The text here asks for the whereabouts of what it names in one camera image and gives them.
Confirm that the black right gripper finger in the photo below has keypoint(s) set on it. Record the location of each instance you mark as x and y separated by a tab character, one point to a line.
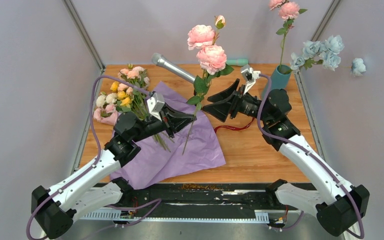
224	93
219	110

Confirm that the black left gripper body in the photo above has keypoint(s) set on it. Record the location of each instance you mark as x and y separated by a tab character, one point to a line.
153	125

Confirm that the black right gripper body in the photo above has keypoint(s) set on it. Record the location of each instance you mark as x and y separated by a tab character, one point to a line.
243	104

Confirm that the dark red printed ribbon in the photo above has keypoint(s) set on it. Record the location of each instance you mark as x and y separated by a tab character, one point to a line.
234	128

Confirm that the purple pink wrapping paper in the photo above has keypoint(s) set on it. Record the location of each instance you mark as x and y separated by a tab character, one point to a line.
193	149

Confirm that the pink flower stem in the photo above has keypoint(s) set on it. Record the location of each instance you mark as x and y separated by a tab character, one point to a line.
288	11
211	58

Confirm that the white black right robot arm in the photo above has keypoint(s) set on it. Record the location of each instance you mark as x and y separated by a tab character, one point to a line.
335	202

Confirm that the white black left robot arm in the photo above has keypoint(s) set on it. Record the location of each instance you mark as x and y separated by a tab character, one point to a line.
56	208

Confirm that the teal cylindrical vase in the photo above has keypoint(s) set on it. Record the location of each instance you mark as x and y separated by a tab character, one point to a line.
280	77

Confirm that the light blue artificial flowers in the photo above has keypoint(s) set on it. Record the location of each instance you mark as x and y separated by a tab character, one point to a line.
324	53

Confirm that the mint green toy microphone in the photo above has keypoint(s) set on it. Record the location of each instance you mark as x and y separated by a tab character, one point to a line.
239	62

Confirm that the silver microphone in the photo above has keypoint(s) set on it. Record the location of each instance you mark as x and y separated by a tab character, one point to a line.
160	61

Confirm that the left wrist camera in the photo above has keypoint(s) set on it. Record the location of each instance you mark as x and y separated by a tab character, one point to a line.
155	104

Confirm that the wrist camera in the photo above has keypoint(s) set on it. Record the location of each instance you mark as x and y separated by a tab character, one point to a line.
155	104
250	75

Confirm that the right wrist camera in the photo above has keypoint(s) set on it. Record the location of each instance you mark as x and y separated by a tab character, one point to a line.
250	75

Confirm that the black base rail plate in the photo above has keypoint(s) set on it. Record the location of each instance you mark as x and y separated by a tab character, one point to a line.
193	202

